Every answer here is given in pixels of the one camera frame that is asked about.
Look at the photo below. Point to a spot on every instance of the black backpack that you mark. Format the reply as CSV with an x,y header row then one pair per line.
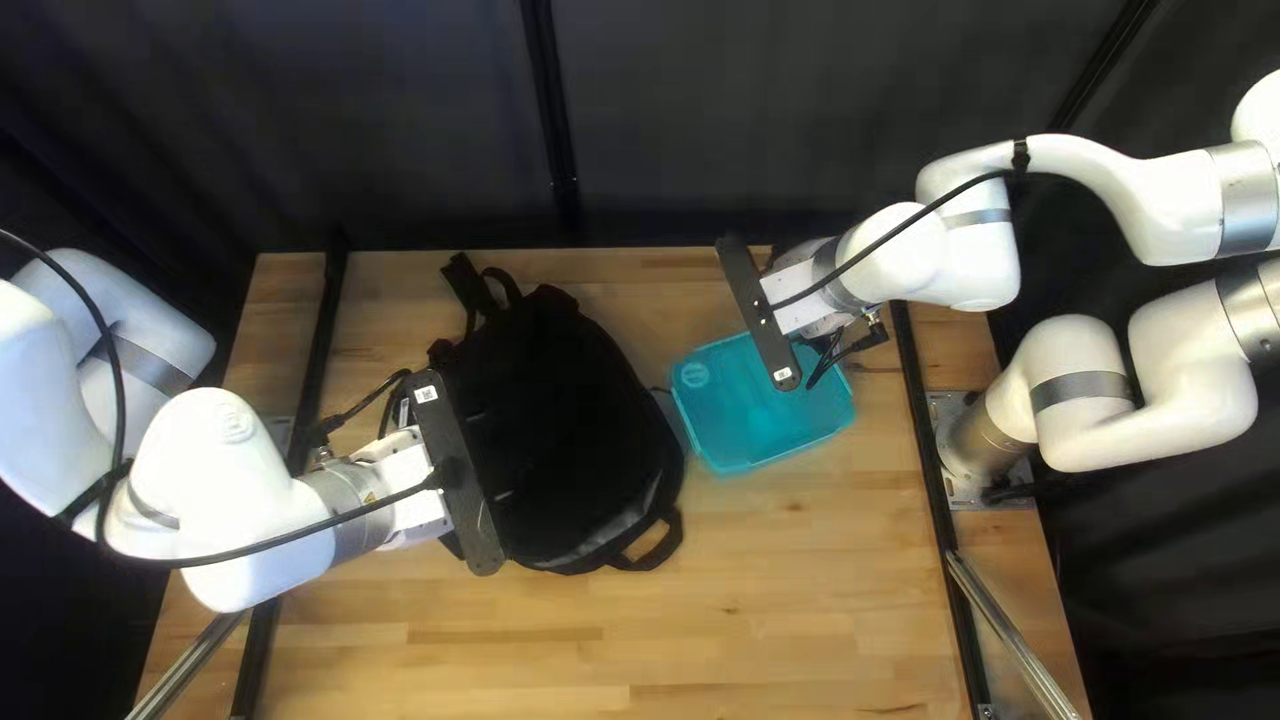
x,y
560,420

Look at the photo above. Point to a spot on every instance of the translucent teal lunch box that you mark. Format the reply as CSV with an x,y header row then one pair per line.
x,y
750,420

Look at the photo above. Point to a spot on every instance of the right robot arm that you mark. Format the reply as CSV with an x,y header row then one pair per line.
x,y
1120,190

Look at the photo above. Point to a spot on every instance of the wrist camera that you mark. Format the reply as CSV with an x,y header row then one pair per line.
x,y
450,460
760,310

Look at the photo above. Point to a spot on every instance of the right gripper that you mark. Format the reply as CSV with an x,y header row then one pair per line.
x,y
800,270

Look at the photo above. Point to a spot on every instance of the black frame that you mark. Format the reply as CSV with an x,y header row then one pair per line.
x,y
548,100

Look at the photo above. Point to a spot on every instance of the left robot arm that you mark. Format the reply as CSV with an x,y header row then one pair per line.
x,y
210,470

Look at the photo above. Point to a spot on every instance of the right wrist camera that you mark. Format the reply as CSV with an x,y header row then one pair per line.
x,y
760,310

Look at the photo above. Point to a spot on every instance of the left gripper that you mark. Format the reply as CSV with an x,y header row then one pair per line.
x,y
410,450

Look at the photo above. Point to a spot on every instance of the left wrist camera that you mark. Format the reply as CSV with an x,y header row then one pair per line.
x,y
450,460

